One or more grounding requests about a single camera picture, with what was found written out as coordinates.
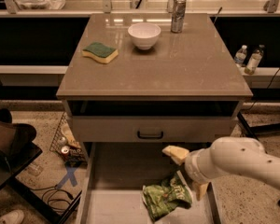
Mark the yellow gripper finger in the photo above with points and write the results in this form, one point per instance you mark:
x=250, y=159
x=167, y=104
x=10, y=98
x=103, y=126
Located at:
x=177, y=154
x=200, y=190

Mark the green jalapeno chip bag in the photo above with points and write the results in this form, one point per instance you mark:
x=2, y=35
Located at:
x=163, y=198

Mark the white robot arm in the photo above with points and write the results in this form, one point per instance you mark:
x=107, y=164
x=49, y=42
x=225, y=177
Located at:
x=242, y=156

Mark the grey drawer cabinet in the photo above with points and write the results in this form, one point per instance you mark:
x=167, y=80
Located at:
x=190, y=74

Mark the open grey middle drawer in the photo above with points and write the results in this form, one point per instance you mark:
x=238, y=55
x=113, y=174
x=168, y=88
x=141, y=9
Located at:
x=112, y=189

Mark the closed grey upper drawer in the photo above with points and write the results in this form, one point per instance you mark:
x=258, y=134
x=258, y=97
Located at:
x=150, y=129

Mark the black metal stand leg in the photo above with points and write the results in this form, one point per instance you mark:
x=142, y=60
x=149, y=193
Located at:
x=255, y=131

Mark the blue tape cross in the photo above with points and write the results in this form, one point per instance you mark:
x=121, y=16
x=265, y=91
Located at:
x=69, y=176

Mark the red soda can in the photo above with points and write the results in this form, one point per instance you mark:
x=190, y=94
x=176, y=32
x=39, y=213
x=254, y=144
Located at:
x=65, y=150

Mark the clear water bottle left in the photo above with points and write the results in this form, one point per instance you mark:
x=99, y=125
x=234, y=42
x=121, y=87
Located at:
x=240, y=56

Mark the clear water bottle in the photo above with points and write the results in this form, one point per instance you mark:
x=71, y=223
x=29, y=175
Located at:
x=240, y=56
x=254, y=60

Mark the clear water bottle right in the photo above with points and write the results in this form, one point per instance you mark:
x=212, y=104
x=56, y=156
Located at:
x=254, y=60

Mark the white ceramic bowl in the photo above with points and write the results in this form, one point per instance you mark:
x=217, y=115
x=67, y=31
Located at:
x=144, y=35

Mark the green and yellow sponge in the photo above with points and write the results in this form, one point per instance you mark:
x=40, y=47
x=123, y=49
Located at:
x=100, y=52

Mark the silver drink can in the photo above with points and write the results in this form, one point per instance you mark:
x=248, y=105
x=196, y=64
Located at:
x=178, y=14

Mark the white shoe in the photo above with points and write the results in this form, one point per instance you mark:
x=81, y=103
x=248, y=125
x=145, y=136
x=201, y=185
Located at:
x=13, y=217

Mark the wire basket with snacks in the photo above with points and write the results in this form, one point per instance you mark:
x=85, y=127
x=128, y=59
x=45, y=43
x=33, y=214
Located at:
x=64, y=137

